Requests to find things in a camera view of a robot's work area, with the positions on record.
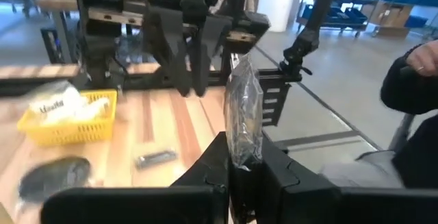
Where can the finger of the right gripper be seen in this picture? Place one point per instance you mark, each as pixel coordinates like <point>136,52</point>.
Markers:
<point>208,46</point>
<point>167,39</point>

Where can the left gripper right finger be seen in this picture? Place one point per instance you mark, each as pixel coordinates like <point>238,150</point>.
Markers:
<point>325,207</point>

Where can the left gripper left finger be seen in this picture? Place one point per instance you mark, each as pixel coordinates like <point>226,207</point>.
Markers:
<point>137,207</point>

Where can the silver nail clipper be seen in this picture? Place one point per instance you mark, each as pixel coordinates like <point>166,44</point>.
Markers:
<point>155,159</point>

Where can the black item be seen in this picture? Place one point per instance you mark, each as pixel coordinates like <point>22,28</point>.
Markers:
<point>54,179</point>
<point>244,114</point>

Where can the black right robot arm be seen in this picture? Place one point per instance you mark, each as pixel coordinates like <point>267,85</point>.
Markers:
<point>99,46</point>

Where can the white pillar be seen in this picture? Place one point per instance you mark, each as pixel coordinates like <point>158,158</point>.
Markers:
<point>280,1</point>

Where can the yellow plastic basket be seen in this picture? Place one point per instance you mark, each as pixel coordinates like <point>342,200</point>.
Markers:
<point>68,131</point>

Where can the shelf with blue bins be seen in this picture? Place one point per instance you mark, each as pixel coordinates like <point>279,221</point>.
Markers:
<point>342,11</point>

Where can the person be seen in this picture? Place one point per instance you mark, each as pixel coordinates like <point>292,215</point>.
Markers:
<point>410,94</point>

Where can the person's hand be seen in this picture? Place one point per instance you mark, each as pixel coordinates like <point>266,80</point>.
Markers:
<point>424,56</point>

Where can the brown cardboard box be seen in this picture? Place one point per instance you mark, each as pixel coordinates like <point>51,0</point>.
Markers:
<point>390,15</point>

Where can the black slotted bracket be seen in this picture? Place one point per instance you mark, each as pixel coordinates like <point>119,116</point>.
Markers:
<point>273,95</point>

